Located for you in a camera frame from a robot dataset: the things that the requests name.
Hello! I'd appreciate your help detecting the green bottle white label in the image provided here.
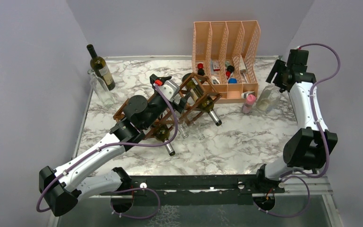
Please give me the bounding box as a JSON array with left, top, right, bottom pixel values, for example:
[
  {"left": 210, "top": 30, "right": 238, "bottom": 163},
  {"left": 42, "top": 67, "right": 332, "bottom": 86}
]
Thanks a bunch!
[{"left": 186, "top": 79, "right": 222, "bottom": 126}]

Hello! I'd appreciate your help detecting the dark green wine bottle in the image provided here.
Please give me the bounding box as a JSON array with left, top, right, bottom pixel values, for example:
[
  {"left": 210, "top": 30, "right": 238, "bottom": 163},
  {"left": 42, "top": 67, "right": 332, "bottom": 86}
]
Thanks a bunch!
[{"left": 86, "top": 44, "right": 115, "bottom": 91}]

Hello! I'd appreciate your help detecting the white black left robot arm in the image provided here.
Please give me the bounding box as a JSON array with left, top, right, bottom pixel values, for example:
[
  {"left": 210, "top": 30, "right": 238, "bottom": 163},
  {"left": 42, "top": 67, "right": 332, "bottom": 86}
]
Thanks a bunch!
[{"left": 36, "top": 74, "right": 180, "bottom": 217}]

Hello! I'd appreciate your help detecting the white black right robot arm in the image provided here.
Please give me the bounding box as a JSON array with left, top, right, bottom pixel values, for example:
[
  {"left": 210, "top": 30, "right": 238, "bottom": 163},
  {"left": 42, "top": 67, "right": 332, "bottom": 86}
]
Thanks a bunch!
[{"left": 254, "top": 48, "right": 338, "bottom": 192}]

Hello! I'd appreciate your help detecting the brown wooden wine rack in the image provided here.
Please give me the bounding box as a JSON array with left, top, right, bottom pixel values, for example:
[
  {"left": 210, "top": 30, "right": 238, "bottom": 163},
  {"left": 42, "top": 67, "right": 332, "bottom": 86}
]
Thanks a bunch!
[{"left": 110, "top": 73, "right": 221, "bottom": 143}]

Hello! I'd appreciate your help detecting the green bottle silver cap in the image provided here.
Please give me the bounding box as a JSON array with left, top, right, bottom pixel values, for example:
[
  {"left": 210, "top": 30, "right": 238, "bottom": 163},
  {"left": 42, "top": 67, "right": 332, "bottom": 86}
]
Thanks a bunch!
[{"left": 154, "top": 125, "right": 175, "bottom": 157}]

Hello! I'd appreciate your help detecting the pink capped small bottle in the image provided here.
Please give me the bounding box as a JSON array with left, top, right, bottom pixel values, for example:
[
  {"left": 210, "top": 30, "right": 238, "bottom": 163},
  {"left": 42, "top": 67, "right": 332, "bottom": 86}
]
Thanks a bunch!
[{"left": 242, "top": 94, "right": 256, "bottom": 114}]

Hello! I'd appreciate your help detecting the red capped small bottle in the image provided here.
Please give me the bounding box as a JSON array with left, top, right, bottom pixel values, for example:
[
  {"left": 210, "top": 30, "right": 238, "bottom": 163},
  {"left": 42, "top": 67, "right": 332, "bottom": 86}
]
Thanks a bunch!
[{"left": 197, "top": 63, "right": 205, "bottom": 76}]

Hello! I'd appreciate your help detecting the blue bottle cap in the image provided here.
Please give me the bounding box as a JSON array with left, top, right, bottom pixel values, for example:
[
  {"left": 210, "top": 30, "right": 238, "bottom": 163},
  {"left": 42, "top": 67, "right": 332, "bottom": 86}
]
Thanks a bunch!
[{"left": 228, "top": 78, "right": 237, "bottom": 84}]

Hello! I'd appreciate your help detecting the peach plastic file organizer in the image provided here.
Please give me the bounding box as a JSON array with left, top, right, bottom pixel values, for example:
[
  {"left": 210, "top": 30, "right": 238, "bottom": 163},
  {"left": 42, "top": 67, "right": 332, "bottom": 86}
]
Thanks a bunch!
[{"left": 192, "top": 20, "right": 261, "bottom": 104}]

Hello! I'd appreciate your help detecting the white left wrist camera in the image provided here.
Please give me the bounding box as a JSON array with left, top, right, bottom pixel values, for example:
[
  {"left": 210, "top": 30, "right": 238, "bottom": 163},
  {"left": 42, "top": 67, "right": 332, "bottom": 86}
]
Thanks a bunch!
[{"left": 159, "top": 80, "right": 180, "bottom": 102}]

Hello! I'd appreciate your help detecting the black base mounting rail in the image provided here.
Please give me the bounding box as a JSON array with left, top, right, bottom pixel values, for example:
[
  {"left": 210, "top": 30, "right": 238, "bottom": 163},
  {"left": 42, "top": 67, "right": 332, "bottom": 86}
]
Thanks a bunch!
[{"left": 100, "top": 174, "right": 285, "bottom": 208}]

